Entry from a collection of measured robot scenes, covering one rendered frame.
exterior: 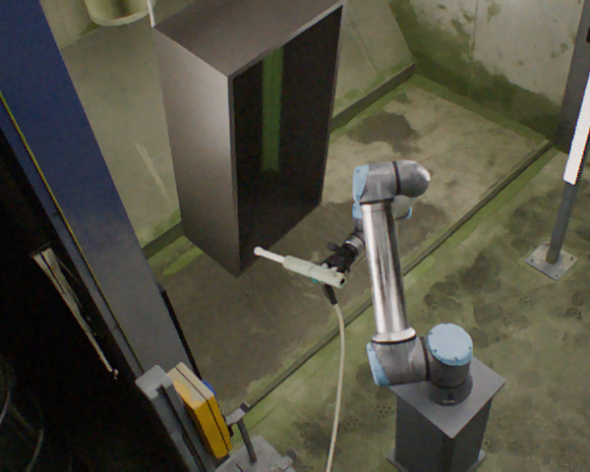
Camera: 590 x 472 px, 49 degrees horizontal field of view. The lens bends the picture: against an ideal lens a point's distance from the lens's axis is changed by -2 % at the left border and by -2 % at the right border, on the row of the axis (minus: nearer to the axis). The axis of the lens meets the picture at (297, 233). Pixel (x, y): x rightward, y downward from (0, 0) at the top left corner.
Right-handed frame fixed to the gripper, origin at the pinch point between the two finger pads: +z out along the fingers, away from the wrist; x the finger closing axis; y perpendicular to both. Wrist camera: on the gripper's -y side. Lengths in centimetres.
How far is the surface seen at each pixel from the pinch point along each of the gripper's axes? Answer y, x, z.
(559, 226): 56, -48, -113
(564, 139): 71, -15, -200
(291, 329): 56, 41, -2
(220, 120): -80, 11, 5
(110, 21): -89, 127, -38
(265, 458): -7, -37, 74
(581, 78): 29, -25, -201
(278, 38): -97, -2, -20
